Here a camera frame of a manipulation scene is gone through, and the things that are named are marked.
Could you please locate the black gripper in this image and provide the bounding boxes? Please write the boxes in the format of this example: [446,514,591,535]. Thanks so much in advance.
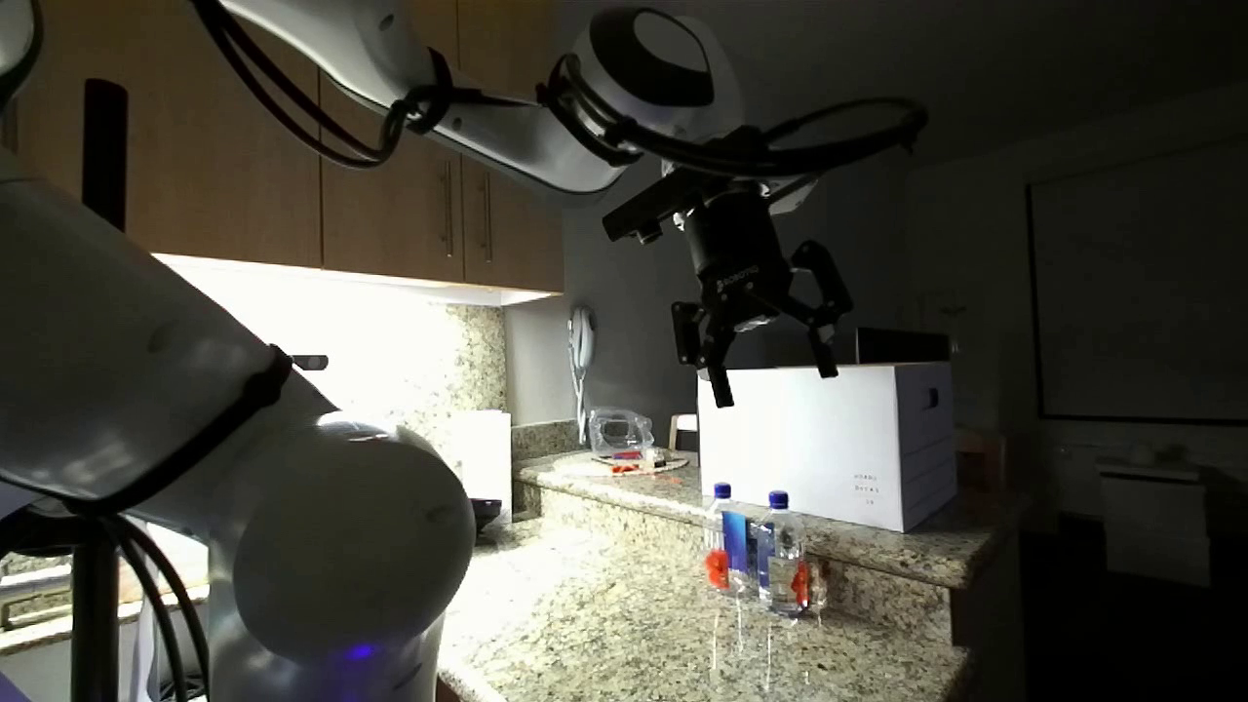
[672,186,853,408]

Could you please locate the white wall board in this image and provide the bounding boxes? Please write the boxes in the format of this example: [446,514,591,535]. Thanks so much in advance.
[1024,142,1248,425]

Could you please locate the white storage box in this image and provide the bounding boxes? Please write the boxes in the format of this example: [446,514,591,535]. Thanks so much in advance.
[699,362,959,531]

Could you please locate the plastic water bottle red flower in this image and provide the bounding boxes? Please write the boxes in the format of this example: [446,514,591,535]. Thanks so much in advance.
[756,490,810,619]

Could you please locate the black vertical pole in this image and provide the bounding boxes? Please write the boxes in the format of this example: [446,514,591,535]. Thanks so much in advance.
[83,78,130,228]

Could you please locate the wooden wall cabinets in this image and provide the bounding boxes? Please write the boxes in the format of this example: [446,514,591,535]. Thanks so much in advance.
[0,0,563,293]

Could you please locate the plastic water bottle blue label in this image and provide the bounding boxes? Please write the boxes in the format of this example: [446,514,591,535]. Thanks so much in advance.
[702,483,754,598]

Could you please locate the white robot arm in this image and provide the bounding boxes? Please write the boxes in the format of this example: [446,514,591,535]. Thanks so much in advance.
[0,0,875,702]

